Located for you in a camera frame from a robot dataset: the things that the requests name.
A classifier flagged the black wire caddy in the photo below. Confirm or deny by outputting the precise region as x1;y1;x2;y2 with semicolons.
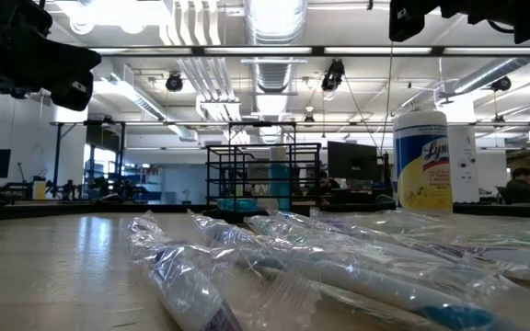
205;121;322;217

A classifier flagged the translucent grey plastic cup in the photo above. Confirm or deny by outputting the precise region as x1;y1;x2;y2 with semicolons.
248;160;271;198

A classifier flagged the person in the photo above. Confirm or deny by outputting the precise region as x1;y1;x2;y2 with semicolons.
313;169;342;206
503;167;530;206

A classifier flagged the Lysol wipes canister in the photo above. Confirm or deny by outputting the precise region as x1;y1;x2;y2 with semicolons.
392;109;454;216

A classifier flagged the blue toothbrush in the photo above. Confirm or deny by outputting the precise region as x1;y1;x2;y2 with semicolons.
244;213;530;289
187;209;530;331

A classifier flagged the black monitor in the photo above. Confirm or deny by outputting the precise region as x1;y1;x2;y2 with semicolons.
327;141;380;181

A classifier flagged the teal toothpaste tube white cap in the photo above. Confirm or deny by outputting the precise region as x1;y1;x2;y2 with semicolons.
269;146;292;212
216;197;259;212

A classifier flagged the black ceiling spotlight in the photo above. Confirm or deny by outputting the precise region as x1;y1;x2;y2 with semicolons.
165;72;184;93
490;75;513;93

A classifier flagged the black overhead camera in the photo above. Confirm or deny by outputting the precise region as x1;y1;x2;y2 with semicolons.
320;59;346;92

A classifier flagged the purple toothbrush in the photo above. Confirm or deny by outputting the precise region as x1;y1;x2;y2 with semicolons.
124;211;248;331

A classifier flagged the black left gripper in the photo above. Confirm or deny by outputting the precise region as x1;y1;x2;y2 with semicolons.
0;0;103;111

